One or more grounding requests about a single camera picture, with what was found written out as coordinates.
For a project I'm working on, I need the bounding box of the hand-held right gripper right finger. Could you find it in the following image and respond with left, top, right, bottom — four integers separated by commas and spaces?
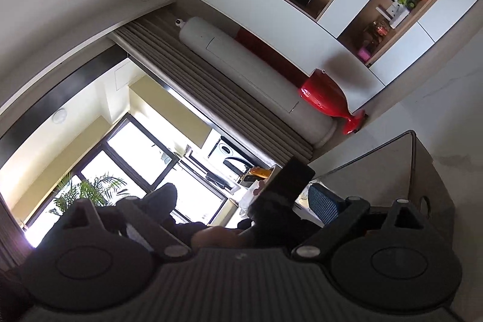
291, 183, 427, 263

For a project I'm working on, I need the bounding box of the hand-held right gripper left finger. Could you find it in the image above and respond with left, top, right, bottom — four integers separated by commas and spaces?
62, 197, 191, 262

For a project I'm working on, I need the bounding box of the grey transparent storage bin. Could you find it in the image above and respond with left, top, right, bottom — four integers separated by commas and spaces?
313, 131, 455, 230

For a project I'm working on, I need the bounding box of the white marble desktop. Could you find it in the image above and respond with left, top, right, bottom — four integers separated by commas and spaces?
332, 54, 483, 311

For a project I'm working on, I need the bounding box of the person's left hand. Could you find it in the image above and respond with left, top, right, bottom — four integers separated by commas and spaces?
190, 226, 257, 248

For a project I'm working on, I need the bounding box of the white storage box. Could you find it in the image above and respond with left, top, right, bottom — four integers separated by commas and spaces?
235, 164, 283, 210

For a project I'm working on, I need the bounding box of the white washing machine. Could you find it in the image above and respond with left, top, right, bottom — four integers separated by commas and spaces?
207, 138, 250, 180

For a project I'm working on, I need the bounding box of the green potted plant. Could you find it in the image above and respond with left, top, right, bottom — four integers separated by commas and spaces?
48, 172, 130, 218

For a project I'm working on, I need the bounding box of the red goblet-shaped stand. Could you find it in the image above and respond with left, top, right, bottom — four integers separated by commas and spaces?
300, 69, 366, 135

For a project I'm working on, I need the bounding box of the white standing air conditioner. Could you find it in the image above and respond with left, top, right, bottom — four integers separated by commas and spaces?
179, 16, 334, 147

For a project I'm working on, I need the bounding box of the beige curtain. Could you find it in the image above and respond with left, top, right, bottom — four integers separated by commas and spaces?
109, 19, 315, 165

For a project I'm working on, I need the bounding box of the glass jar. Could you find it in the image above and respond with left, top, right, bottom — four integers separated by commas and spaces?
363, 19, 390, 40

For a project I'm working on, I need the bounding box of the white router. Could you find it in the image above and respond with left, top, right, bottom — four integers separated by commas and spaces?
376, 2, 411, 29

